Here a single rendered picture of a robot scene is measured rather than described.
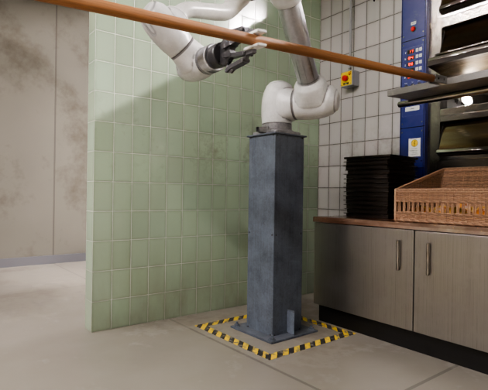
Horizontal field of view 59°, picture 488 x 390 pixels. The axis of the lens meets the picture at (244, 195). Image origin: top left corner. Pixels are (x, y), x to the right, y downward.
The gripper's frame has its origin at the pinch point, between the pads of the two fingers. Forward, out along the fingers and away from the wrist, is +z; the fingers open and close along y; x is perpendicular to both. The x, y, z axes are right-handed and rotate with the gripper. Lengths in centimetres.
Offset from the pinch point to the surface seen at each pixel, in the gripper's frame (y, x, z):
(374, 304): 101, -94, -31
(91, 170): 34, 10, -122
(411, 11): -54, -153, -49
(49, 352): 113, 37, -100
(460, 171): 39, -148, -17
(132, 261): 82, -9, -118
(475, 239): 65, -96, 15
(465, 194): 48, -103, 8
